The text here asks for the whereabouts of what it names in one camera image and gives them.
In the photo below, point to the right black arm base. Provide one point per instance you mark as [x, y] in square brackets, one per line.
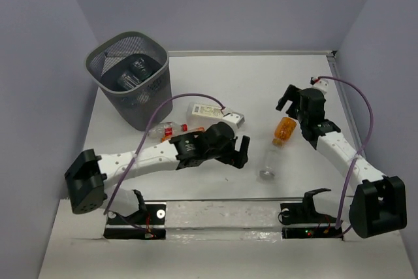
[301, 222]

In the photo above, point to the green-label clear bottle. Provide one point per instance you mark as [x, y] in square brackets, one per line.
[140, 68]

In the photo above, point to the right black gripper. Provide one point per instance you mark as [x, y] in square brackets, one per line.
[290, 93]

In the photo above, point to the large clear beige-label bottle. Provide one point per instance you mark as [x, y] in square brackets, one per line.
[202, 115]

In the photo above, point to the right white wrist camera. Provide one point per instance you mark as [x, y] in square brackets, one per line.
[320, 84]

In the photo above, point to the clear jar silver lid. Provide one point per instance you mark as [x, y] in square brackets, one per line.
[269, 163]

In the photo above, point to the small red-label cola bottle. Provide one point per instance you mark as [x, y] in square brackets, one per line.
[166, 129]

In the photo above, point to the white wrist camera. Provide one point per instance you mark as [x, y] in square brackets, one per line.
[233, 119]
[320, 84]

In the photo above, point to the grey mesh waste bin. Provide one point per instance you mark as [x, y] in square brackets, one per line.
[109, 60]

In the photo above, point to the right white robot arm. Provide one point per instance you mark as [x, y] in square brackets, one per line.
[371, 202]

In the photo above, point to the orange juice bottle white cap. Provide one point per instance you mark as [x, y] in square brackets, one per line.
[183, 133]

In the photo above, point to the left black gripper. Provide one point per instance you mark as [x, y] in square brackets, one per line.
[237, 157]

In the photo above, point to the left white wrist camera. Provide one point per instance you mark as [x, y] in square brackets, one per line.
[233, 119]

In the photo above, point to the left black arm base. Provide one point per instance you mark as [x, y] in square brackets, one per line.
[149, 225]

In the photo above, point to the red-label Nongfu water bottle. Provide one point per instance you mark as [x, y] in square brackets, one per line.
[141, 98]

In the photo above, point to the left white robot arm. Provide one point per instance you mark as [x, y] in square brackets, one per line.
[94, 181]

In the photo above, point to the clear unlabelled blue-ring bottle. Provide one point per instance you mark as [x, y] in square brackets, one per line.
[128, 81]

